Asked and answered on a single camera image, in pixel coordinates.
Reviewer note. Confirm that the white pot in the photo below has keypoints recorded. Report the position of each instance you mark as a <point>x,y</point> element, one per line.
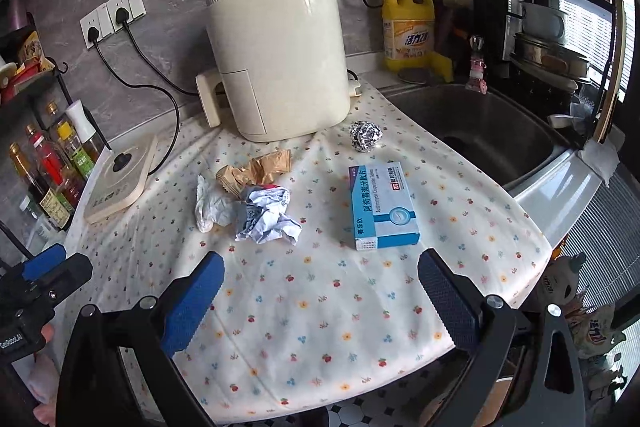
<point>542,21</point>

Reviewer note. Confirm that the person's left hand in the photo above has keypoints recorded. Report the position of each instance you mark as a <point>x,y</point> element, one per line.
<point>47,336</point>

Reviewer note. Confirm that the blue white medicine box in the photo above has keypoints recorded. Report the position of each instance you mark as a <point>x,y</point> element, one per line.
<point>385,207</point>

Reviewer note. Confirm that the floral white tablecloth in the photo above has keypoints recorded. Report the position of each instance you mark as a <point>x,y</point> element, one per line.
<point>320,307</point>

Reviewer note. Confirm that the steel kitchen sink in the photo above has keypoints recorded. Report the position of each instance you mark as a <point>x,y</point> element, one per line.
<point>475,122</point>

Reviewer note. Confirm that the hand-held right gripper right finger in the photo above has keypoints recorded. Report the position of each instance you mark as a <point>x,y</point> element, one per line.
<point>447,302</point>

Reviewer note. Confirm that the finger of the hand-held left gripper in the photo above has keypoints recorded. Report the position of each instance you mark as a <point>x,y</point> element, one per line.
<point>47,259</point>

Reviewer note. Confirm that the white tissue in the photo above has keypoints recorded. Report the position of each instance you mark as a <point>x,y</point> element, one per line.
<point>207,207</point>

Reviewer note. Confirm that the metal pan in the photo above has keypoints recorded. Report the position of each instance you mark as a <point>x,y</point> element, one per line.
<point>550,54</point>

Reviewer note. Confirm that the small pink bottle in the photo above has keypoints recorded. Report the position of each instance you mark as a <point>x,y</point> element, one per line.
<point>477,69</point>

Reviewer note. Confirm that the white drip mat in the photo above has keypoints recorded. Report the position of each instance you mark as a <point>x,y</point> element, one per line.
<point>602,162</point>

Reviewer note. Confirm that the white refill pouch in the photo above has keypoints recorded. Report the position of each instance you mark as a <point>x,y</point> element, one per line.
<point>562,279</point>

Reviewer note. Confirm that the row of seasoning bottles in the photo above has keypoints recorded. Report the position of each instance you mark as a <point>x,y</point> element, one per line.
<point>50,167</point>

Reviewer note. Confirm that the black dish rack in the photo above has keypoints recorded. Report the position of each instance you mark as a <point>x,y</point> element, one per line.
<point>515,67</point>

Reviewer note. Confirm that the grey window blinds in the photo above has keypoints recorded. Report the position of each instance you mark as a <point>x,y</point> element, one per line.
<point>605,217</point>

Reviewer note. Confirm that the yellow snack packet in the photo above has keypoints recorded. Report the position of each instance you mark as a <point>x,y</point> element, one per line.
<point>32,52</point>

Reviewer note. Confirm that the white wall socket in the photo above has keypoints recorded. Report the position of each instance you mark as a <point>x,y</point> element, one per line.
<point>125,7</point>
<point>95,27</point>

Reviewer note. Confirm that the aluminium foil ball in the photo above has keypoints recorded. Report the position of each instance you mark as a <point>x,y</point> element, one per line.
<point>366,137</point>

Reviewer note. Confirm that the yellow detergent bottle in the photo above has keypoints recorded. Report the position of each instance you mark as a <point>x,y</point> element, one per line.
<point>407,32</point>

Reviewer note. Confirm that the cream kettle base plate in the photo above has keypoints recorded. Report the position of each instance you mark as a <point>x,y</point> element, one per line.
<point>115,187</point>

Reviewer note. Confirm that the printed laundry pouch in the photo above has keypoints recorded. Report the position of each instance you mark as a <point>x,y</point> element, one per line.
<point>595,332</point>

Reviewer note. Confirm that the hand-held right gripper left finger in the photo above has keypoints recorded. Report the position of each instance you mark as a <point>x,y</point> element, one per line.
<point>192,302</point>

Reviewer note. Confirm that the cream air fryer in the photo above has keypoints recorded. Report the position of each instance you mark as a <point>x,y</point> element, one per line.
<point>280,57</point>

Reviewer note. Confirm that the black spice rack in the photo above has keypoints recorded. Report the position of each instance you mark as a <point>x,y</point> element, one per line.
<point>10,107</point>

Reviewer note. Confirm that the grey sink cabinet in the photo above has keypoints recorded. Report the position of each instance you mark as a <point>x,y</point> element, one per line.
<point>565,197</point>

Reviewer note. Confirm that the silvery wrapper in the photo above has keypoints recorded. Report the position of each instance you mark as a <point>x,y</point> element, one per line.
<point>267,217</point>

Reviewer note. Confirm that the brown wrapper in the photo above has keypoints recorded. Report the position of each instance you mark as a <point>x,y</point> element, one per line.
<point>265,167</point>

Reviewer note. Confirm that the yellow sponge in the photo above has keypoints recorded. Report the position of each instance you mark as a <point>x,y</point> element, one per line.
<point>442,67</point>

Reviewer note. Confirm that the beige cutting board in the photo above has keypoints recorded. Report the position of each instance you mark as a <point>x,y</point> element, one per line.
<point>612,82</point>

